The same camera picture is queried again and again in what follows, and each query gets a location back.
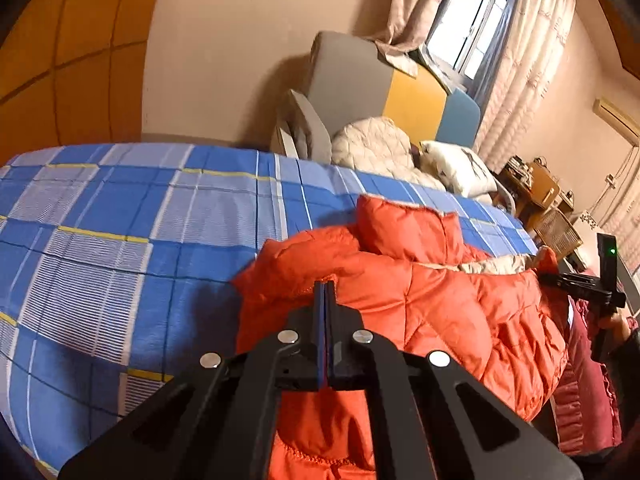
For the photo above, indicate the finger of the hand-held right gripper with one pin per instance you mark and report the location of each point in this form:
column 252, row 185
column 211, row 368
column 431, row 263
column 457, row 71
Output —
column 570, row 281
column 582, row 296

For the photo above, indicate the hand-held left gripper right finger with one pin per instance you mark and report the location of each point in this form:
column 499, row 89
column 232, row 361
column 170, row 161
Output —
column 347, row 345

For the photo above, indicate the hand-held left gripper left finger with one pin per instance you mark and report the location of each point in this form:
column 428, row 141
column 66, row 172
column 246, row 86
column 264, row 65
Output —
column 307, row 345

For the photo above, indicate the orange puffer jacket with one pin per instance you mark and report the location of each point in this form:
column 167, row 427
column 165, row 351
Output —
column 425, row 300

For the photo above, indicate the person's right hand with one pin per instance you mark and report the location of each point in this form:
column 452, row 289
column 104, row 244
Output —
column 617, row 327

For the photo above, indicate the wicker chair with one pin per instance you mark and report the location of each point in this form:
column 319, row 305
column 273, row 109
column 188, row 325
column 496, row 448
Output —
column 555, row 232

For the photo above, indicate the patterned curtain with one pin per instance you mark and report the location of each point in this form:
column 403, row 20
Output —
column 525, row 60
column 625, row 200
column 415, row 5

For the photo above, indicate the pink ruffled cloth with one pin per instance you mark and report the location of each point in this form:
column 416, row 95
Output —
column 590, row 390

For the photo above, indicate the wooden chair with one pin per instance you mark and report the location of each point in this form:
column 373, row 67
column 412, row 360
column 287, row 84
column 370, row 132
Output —
column 545, row 182

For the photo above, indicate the cluttered wooden desk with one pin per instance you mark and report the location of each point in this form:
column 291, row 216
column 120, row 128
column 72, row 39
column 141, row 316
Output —
column 517, row 180

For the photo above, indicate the white printed pillow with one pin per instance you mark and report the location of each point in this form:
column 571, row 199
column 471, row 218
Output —
column 457, row 167

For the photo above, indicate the blue plaid bed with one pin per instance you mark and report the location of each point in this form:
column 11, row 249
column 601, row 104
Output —
column 125, row 240

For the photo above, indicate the grey yellow blue headboard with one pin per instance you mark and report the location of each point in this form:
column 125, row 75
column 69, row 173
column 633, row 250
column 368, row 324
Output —
column 360, row 80

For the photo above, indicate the window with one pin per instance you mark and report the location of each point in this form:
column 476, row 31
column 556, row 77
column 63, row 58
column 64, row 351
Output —
column 475, row 20

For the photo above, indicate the wooden wardrobe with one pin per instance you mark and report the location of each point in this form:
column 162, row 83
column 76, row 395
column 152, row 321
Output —
column 60, row 50

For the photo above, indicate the wall air conditioner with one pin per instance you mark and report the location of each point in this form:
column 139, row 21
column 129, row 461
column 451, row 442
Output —
column 617, row 117

